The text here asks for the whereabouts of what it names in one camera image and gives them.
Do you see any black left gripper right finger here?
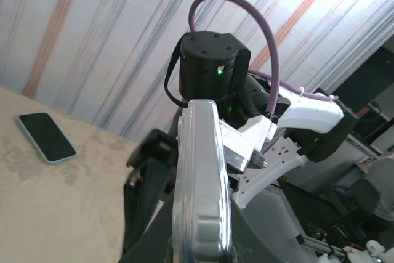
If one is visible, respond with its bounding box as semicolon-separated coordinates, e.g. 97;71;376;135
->
227;195;304;263

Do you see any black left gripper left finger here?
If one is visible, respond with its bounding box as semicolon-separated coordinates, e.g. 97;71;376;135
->
121;203;177;263

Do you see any clear phone case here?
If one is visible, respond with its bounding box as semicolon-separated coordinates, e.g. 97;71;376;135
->
167;99;235;263

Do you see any pale green phone case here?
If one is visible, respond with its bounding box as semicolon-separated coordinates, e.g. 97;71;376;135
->
17;111;77;164

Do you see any green smartphone black screen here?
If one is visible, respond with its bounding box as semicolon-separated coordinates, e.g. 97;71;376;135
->
18;112;76;161

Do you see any grey office chair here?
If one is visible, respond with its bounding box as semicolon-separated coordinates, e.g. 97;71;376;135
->
350;156;394;217

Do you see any thin black wire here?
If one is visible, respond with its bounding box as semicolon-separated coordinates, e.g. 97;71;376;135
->
164;41;190;107

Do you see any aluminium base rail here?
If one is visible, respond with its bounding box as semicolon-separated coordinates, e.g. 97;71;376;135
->
295;230;344;259

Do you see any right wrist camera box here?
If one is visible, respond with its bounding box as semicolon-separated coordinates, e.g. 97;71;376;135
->
220;115;278;175

